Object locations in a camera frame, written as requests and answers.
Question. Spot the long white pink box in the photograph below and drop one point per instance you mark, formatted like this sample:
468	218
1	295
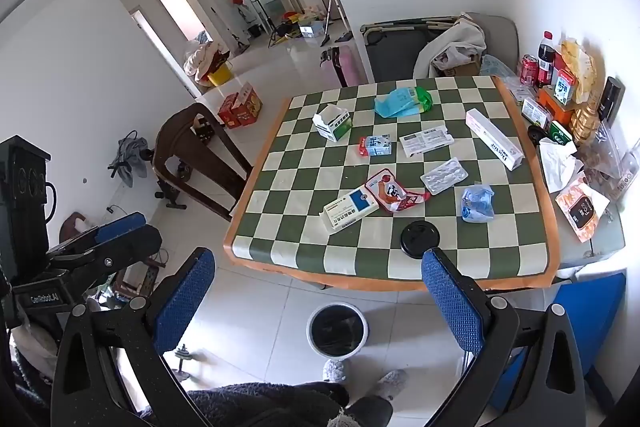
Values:
495	138

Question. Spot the red soda can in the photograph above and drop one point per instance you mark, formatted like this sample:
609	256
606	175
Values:
529	68

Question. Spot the black round lid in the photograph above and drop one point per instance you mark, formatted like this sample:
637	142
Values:
420	237

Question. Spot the red printed carton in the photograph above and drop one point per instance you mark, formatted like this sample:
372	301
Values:
249	104
229	112

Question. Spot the white tissue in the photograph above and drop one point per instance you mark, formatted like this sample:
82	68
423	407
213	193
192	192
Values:
557	159

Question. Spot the small blue milk carton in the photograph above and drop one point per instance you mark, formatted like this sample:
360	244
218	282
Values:
375	146

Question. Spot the grey fuzzy slipper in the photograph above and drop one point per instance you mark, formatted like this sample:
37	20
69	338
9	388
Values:
335	369
392	382

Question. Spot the green checkered tablecloth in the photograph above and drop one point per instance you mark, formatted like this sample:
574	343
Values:
310	187

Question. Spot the golden bottle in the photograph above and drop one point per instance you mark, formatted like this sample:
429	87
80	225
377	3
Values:
585	122

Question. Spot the cardboard box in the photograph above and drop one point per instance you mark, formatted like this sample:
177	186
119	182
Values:
462	68

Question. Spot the silver blister pack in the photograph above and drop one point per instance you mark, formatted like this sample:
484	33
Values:
443	175

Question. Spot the orange box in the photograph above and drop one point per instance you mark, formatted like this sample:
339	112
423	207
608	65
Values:
552	106

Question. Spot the black exercise machine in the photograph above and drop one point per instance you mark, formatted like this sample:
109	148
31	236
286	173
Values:
172	197

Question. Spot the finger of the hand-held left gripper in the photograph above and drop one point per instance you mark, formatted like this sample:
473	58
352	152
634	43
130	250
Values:
120	227
127	249

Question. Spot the blue green plastic bag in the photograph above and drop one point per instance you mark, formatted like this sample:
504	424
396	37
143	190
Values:
400	103

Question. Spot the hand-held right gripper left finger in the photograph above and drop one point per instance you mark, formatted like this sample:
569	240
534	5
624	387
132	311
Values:
186	294

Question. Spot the white trash bin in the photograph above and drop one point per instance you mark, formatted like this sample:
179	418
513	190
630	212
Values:
337	329

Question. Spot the grey cloth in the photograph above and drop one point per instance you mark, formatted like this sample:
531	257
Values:
130	154

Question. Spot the small green box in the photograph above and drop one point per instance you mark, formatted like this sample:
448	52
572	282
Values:
562	132

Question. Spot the cola bottle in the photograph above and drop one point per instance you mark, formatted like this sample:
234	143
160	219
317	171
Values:
546	59

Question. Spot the clear plastic bag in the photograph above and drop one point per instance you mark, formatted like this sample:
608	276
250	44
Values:
615	157

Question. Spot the small dumbbell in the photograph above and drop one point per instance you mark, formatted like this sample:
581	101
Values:
182	359

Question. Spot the crumpled blue wrapper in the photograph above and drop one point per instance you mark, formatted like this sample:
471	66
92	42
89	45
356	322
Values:
477	203

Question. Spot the red snack wrapper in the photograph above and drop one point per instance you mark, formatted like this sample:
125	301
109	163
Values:
392	194

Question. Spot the blue white medicine box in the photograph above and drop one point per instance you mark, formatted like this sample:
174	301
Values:
350	209

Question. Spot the orange snack packet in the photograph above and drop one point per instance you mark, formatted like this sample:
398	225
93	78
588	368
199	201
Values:
582	207

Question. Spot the yellow snack bag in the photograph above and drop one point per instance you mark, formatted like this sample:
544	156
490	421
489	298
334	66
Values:
582	67

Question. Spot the dark wooden chair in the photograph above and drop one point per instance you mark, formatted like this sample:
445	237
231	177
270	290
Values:
200	157

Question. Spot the green white drink carton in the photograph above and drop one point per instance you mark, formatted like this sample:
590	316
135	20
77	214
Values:
565	87

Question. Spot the yellow bucket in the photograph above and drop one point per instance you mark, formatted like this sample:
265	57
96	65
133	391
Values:
220	75

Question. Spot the green white medicine box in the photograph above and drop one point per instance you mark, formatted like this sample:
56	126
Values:
334	123

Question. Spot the white garment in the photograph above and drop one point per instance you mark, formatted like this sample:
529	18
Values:
457	39

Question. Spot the white green pill box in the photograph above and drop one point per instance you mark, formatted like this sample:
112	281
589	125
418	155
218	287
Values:
534	112

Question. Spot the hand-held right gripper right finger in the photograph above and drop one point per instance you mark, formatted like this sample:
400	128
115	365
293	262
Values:
452	302

